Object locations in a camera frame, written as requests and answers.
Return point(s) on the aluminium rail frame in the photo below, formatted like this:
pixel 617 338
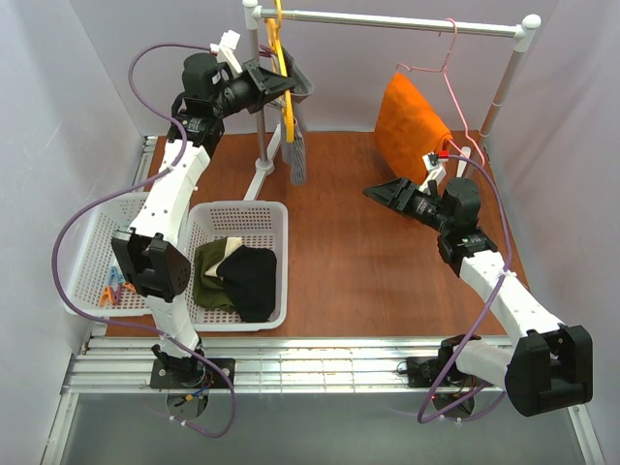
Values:
pixel 309 401

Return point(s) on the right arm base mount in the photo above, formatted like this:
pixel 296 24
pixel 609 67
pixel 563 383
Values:
pixel 419 372

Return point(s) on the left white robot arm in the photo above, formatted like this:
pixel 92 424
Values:
pixel 209 95

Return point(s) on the blue clothespin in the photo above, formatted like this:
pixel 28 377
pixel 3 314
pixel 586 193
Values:
pixel 115 277

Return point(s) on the yellow plastic hanger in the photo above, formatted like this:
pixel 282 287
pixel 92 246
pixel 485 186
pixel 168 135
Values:
pixel 273 27

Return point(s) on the white clothespin basket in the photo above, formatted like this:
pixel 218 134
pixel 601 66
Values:
pixel 92 261

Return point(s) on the olive green garment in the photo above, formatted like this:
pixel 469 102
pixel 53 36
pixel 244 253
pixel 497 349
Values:
pixel 208 291

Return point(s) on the orange towel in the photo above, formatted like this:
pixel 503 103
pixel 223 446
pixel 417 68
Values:
pixel 407 128

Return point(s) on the purple clothespin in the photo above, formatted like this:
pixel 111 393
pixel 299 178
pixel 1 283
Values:
pixel 266 51

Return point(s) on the grey striped underwear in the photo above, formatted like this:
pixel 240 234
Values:
pixel 294 153

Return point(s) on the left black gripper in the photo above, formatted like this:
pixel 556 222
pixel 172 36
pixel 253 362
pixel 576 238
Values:
pixel 259 84

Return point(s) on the cream garment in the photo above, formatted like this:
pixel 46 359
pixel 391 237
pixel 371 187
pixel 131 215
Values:
pixel 231 245

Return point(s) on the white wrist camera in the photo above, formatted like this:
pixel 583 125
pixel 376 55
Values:
pixel 224 52
pixel 435 173

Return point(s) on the black garment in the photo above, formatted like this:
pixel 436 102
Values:
pixel 249 279

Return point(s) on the orange clothespin front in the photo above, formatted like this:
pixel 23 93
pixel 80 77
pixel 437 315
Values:
pixel 110 296

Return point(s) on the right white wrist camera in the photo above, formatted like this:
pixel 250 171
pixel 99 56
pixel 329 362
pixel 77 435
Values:
pixel 435 173

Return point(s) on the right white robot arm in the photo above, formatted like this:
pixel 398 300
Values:
pixel 550 364

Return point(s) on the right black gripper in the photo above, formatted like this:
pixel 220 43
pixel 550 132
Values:
pixel 403 196

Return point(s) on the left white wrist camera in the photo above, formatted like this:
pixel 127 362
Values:
pixel 224 52

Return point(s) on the silver clothes rack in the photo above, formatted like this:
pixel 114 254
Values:
pixel 522 33

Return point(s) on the white laundry basket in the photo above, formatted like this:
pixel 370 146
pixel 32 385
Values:
pixel 260 224

